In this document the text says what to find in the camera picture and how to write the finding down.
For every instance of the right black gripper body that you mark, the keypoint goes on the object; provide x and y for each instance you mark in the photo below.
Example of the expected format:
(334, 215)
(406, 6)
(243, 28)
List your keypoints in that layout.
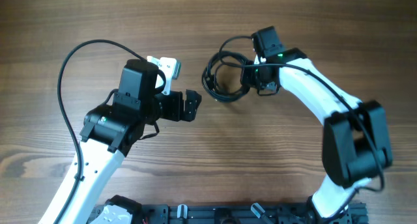
(253, 75)

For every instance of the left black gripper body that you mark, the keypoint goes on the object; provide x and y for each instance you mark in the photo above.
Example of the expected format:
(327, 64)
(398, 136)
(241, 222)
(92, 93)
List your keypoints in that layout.
(169, 107)

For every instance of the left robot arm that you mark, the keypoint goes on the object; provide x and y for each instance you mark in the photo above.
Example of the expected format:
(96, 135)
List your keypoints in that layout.
(110, 130)

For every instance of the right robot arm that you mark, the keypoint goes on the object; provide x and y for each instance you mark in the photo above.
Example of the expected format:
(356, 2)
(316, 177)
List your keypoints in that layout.
(356, 147)

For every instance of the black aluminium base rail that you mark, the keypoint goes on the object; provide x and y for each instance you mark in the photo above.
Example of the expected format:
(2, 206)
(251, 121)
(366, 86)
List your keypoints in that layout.
(224, 214)

